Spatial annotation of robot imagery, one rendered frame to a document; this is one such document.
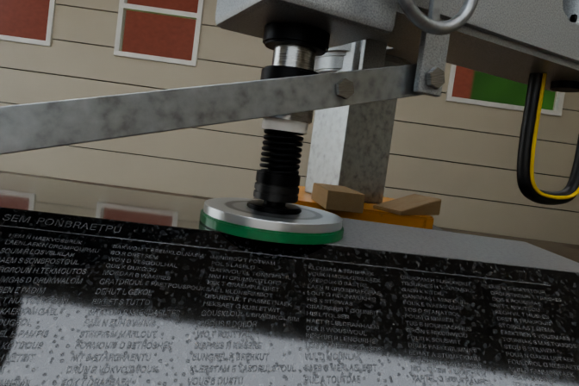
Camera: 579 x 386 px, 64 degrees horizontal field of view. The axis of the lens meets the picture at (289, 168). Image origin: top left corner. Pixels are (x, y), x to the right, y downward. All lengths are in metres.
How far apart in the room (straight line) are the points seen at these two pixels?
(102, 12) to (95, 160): 2.14
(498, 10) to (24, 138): 0.70
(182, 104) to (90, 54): 6.87
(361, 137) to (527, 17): 0.70
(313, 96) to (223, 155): 6.21
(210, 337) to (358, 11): 0.45
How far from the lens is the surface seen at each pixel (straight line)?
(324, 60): 1.47
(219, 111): 0.60
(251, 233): 0.61
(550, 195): 1.13
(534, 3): 0.92
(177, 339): 0.57
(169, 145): 6.99
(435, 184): 7.22
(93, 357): 0.57
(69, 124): 0.57
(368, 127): 1.47
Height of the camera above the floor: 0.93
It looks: 3 degrees down
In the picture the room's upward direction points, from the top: 8 degrees clockwise
